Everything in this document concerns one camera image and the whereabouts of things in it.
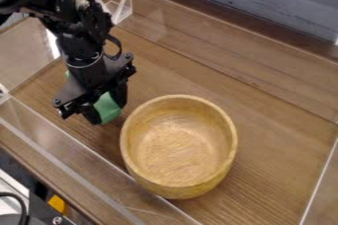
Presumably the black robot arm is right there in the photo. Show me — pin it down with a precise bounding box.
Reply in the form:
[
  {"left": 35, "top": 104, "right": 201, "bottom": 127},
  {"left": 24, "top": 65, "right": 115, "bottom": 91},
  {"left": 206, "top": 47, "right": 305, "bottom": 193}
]
[{"left": 0, "top": 0, "right": 136, "bottom": 125}]

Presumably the brown wooden bowl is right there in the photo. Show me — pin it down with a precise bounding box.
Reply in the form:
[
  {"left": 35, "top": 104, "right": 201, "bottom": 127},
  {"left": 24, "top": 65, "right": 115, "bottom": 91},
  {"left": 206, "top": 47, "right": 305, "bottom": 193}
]
[{"left": 120, "top": 94, "right": 239, "bottom": 199}]

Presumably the green rectangular block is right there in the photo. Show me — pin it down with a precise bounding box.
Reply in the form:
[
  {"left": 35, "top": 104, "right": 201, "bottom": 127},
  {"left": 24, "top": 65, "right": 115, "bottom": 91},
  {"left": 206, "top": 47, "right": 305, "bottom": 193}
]
[{"left": 58, "top": 71, "right": 127, "bottom": 124}]

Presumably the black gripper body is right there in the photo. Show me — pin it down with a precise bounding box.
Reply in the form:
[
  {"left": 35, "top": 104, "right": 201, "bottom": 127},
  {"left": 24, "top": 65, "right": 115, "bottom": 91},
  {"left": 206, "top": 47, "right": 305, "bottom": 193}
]
[{"left": 52, "top": 52, "right": 136, "bottom": 112}]

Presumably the yellow label sticker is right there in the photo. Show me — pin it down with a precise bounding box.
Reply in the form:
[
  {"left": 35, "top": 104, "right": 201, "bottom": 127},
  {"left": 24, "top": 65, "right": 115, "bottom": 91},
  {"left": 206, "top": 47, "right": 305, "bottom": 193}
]
[{"left": 48, "top": 195, "right": 67, "bottom": 214}]

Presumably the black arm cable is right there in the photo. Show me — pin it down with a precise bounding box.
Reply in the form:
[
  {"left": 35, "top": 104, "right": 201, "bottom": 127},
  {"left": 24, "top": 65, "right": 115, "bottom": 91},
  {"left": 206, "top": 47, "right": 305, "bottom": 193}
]
[{"left": 104, "top": 35, "right": 124, "bottom": 61}]

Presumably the clear acrylic front barrier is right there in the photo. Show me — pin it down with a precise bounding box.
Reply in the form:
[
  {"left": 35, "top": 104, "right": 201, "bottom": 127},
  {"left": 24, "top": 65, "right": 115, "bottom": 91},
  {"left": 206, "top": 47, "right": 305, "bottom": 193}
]
[{"left": 0, "top": 92, "right": 202, "bottom": 225}]

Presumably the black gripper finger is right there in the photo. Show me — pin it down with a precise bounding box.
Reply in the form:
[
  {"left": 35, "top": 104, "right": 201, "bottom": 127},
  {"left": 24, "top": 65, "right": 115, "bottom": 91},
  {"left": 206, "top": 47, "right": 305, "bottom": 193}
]
[
  {"left": 82, "top": 105, "right": 102, "bottom": 125},
  {"left": 112, "top": 80, "right": 128, "bottom": 109}
]

